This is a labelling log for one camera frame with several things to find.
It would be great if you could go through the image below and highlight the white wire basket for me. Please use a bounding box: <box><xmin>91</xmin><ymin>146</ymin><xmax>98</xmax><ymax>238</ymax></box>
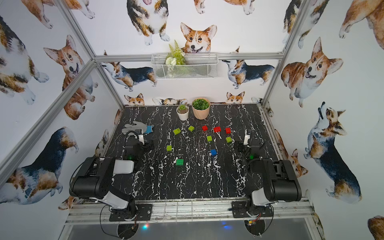
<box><xmin>151</xmin><ymin>53</ymin><xmax>219</xmax><ymax>80</ymax></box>

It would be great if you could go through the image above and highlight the green fern plant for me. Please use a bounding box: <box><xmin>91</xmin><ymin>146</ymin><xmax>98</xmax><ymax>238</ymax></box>
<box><xmin>165</xmin><ymin>41</ymin><xmax>186</xmax><ymax>66</ymax></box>

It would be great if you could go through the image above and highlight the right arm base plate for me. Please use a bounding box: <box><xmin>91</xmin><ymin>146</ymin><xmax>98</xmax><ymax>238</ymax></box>
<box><xmin>228</xmin><ymin>201</ymin><xmax>274</xmax><ymax>219</ymax></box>

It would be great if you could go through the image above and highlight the large beige plant pot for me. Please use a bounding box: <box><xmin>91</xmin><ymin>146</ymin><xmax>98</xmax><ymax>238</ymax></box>
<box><xmin>192</xmin><ymin>98</ymin><xmax>211</xmax><ymax>120</ymax></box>

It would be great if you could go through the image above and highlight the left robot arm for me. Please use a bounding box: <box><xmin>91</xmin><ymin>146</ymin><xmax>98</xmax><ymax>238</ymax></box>
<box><xmin>70</xmin><ymin>131</ymin><xmax>154</xmax><ymax>214</ymax></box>

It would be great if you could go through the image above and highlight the grey work glove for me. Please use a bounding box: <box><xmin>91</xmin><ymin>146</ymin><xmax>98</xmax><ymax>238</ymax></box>
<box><xmin>122</xmin><ymin>121</ymin><xmax>154</xmax><ymax>135</ymax></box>

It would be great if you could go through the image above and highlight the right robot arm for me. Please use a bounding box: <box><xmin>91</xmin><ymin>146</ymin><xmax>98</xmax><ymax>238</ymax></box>
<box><xmin>238</xmin><ymin>130</ymin><xmax>302</xmax><ymax>207</ymax></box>

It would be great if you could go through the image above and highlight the dark green lego brick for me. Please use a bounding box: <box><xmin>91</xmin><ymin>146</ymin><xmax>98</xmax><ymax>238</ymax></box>
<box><xmin>176</xmin><ymin>159</ymin><xmax>184</xmax><ymax>166</ymax></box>

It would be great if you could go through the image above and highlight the aluminium front rail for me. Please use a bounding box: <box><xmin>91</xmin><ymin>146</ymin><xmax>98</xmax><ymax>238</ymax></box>
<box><xmin>64</xmin><ymin>197</ymin><xmax>316</xmax><ymax>226</ymax></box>

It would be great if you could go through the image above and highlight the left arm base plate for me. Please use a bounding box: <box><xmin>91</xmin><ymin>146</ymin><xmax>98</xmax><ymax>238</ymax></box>
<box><xmin>109</xmin><ymin>204</ymin><xmax>153</xmax><ymax>222</ymax></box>

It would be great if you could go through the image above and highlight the small white plant pot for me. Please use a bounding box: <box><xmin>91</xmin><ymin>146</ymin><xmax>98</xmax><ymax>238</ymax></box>
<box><xmin>176</xmin><ymin>104</ymin><xmax>189</xmax><ymax>121</ymax></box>

